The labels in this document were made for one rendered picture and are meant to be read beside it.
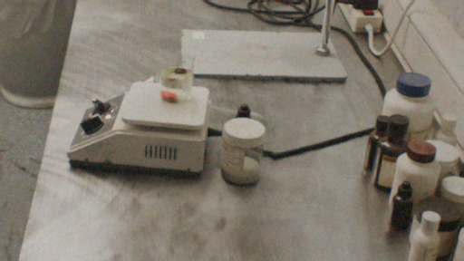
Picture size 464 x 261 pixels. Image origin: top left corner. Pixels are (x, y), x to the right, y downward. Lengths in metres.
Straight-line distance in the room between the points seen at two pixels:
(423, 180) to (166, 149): 0.35
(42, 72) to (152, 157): 1.69
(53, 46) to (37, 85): 0.16
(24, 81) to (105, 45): 1.29
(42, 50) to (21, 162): 0.41
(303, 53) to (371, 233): 0.54
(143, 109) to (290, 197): 0.24
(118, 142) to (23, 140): 1.58
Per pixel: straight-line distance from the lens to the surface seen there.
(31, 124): 2.82
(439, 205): 1.11
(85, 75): 1.47
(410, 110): 1.24
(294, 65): 1.52
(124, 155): 1.18
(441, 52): 1.43
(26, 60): 2.81
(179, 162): 1.17
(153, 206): 1.12
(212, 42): 1.59
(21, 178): 2.54
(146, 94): 1.22
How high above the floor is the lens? 1.41
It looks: 29 degrees down
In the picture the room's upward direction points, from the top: 3 degrees clockwise
